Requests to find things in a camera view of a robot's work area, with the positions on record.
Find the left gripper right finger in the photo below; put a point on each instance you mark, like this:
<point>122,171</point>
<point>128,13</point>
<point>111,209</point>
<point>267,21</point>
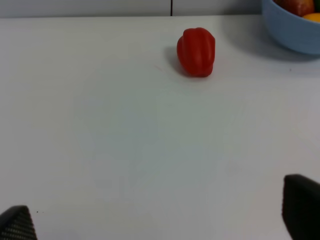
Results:
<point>301,207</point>

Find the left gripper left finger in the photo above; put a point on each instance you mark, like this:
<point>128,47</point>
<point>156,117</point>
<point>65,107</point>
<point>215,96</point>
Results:
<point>16,224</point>

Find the orange mango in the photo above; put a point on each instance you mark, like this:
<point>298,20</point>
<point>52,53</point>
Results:
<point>315,17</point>

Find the red pomegranate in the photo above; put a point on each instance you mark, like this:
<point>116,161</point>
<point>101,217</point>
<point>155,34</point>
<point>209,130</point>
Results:
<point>297,7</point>

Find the blue plastic bowl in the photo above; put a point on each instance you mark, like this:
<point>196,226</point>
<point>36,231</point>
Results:
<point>291,31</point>

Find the red bell pepper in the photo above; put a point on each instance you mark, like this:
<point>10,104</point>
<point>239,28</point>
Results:
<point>196,52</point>

